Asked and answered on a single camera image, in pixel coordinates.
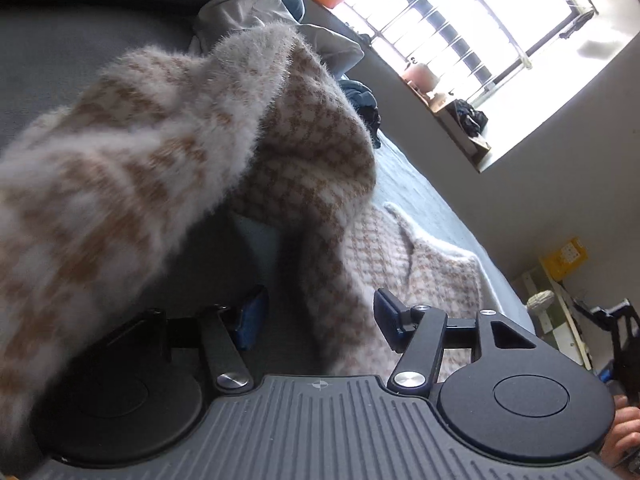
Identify person's right hand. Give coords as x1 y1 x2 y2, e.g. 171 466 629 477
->
599 394 640 470

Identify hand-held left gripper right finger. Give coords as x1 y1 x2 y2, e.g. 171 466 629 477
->
375 288 538 396

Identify barred window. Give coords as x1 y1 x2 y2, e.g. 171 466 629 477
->
305 0 640 173

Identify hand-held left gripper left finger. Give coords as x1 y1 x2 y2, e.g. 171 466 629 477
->
107 286 271 395

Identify light grey crumpled cloth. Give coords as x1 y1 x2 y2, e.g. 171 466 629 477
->
190 0 366 80

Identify pink pot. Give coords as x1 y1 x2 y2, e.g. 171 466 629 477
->
402 57 441 92

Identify dark clothes in box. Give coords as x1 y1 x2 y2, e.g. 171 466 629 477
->
452 99 489 137

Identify yellow box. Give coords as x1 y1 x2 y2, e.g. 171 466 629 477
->
540 237 591 279

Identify black crumpled garment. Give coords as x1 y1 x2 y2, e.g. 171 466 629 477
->
340 77 384 149

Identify beige houndstooth knit cardigan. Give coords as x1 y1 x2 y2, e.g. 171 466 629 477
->
0 25 493 443

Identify white and green desk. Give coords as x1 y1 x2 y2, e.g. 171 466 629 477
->
520 265 601 372

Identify open cardboard box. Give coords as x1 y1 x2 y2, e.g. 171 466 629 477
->
430 97 493 167

